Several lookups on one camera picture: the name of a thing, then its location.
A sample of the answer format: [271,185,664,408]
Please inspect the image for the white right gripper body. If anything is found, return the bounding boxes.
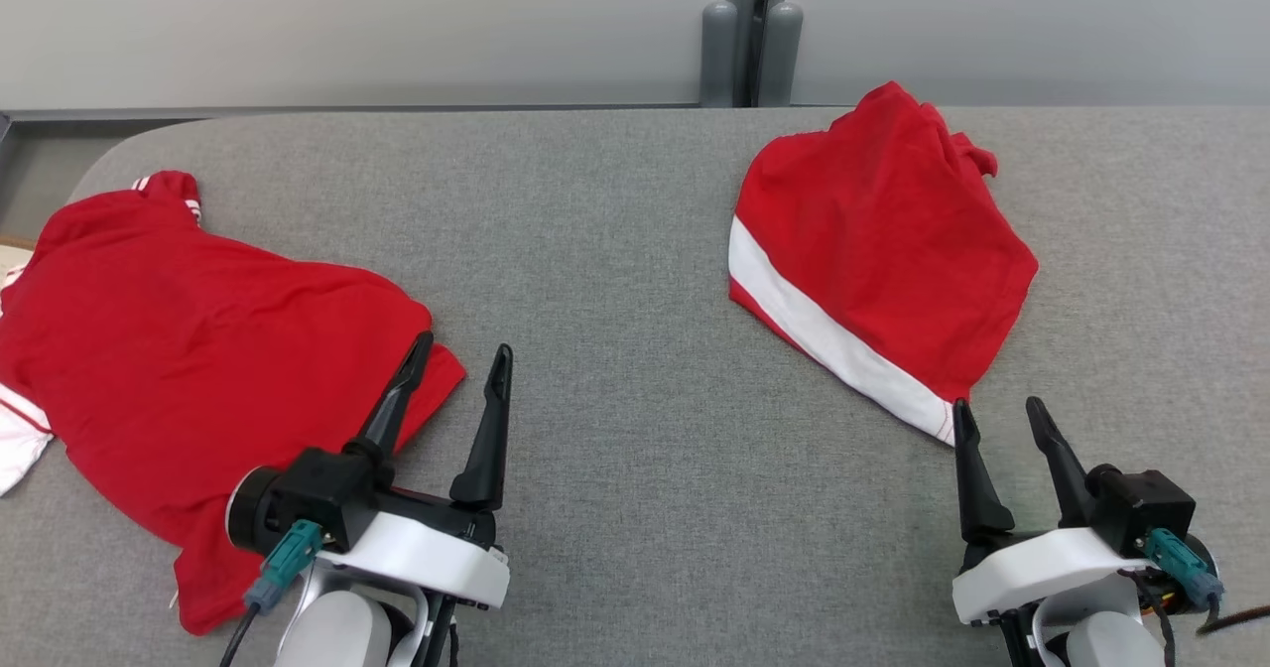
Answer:
[952,525,1143,627]

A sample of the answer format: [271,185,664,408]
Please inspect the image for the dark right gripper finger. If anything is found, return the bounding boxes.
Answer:
[952,398,1017,545]
[1025,396,1098,530]

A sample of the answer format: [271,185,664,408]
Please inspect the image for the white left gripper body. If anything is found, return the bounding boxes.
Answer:
[317,491,513,611]

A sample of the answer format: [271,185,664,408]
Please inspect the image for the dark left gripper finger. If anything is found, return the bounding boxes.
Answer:
[449,343,515,512]
[342,331,436,491]

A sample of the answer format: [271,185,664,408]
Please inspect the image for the red jersey white sleeves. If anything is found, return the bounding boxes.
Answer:
[0,169,467,638]

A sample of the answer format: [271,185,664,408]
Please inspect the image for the red shorts white stripe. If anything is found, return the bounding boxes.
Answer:
[727,80,1040,447]

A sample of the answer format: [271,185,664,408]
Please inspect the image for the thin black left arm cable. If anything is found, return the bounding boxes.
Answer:
[412,596,463,667]

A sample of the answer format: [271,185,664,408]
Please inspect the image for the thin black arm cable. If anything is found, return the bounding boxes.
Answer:
[1119,568,1182,667]
[412,596,463,667]

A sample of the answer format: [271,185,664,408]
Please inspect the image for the teal plug left camera cable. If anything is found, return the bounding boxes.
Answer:
[218,520,326,667]

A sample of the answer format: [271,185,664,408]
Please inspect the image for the teal plug camera cable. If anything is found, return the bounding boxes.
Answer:
[218,520,326,667]
[1141,528,1270,638]

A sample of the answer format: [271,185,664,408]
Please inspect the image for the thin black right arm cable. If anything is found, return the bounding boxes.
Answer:
[1119,568,1182,667]

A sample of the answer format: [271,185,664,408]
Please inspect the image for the teal plug right camera cable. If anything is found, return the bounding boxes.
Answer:
[1141,528,1270,638]

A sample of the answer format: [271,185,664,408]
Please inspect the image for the grey partition base rail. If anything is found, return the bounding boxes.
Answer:
[0,103,703,124]

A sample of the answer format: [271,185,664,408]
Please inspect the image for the grey cylindrical post foot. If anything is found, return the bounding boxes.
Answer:
[700,0,740,108]
[759,0,805,107]

